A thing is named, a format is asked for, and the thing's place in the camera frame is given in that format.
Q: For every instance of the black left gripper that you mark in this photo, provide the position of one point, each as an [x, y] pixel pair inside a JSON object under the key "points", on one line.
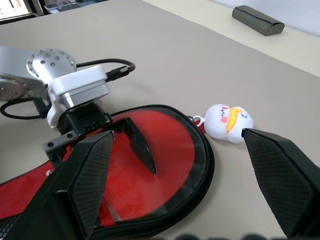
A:
{"points": [[85, 120]]}

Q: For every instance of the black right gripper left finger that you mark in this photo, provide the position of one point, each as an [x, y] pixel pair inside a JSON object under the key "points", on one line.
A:
{"points": [[82, 180]]}

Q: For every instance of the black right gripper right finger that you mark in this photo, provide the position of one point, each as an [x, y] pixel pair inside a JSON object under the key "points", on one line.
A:
{"points": [[287, 180]]}

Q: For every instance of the red table tennis paddle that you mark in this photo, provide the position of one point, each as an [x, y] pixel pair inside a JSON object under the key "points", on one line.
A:
{"points": [[170, 155]]}

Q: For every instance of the black red paddle case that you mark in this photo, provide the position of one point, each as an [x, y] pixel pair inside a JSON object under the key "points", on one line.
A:
{"points": [[25, 185]]}

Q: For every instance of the grey glasses case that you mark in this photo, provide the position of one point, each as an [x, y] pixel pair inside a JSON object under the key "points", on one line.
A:
{"points": [[257, 21]]}

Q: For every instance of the grey storage bin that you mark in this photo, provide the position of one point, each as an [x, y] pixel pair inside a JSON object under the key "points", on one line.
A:
{"points": [[60, 7]]}

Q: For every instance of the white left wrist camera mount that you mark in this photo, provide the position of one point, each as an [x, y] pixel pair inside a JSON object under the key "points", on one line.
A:
{"points": [[80, 80]]}

